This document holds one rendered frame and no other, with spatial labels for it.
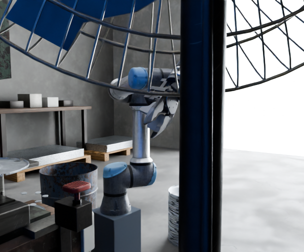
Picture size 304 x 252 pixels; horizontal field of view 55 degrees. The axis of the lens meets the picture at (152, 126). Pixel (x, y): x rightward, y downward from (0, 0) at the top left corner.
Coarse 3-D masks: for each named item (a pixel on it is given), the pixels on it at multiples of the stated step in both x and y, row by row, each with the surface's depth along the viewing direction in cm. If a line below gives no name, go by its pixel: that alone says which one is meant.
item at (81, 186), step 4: (64, 184) 83; (68, 184) 83; (72, 184) 83; (76, 184) 83; (80, 184) 83; (84, 184) 83; (88, 184) 83; (64, 188) 81; (68, 188) 80; (72, 188) 80; (76, 188) 80; (80, 188) 81; (84, 188) 82; (88, 188) 83; (72, 192) 80; (76, 192) 80; (76, 196) 83
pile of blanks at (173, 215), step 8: (168, 192) 203; (168, 200) 203; (176, 200) 195; (168, 208) 203; (176, 208) 194; (168, 216) 204; (176, 216) 195; (168, 224) 204; (176, 224) 196; (168, 232) 204; (176, 232) 196; (176, 240) 196
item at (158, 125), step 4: (160, 116) 90; (164, 116) 88; (168, 116) 89; (156, 120) 90; (160, 120) 88; (164, 120) 88; (168, 120) 90; (148, 124) 91; (152, 124) 90; (156, 124) 89; (160, 124) 88; (164, 124) 88; (152, 128) 89; (156, 128) 87; (160, 128) 87; (152, 132) 86; (156, 132) 86; (160, 132) 88; (152, 136) 86
